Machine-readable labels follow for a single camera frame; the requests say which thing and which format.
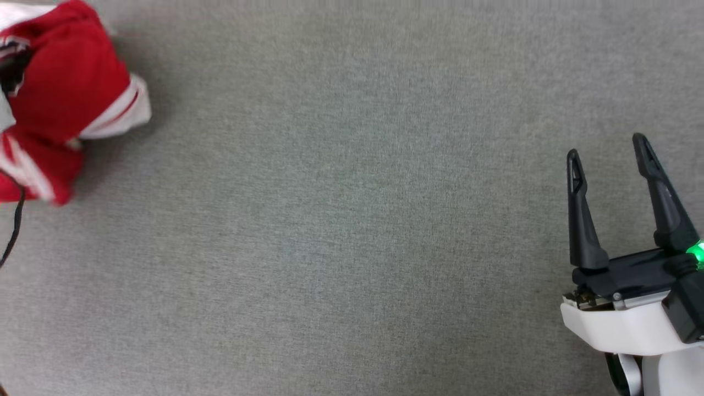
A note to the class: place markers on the grey fabric sofa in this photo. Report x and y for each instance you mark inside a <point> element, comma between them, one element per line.
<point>352,220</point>

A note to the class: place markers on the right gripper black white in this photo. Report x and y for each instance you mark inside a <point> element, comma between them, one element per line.
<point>621,324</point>

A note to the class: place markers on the red and white sports jersey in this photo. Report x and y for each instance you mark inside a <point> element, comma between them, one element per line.
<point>71,77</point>

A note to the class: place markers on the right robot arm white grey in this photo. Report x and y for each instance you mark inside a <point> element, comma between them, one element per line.
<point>671,379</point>

